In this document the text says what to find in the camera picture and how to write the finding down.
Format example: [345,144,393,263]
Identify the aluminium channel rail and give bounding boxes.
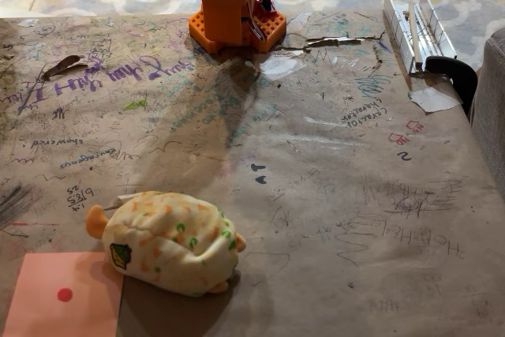
[383,0,458,77]

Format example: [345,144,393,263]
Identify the dried brown leaf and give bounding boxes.
[39,54,90,82]

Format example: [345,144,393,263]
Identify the white tape patch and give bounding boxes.
[260,54,308,81]

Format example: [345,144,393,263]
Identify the cream spotted plush toy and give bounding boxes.
[84,190,247,298]

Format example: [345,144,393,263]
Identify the scribbled brown paper table cover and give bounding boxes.
[0,12,505,337]

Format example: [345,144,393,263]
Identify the pink paper sheet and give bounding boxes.
[2,250,125,337]

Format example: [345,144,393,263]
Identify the wooden stick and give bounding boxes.
[407,2,424,66]

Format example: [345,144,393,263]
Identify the clear tape patch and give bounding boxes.
[407,84,463,114]

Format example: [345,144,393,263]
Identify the black clamp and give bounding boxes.
[425,55,480,118]

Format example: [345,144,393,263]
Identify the grey upholstered sofa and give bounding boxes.
[469,27,505,198]

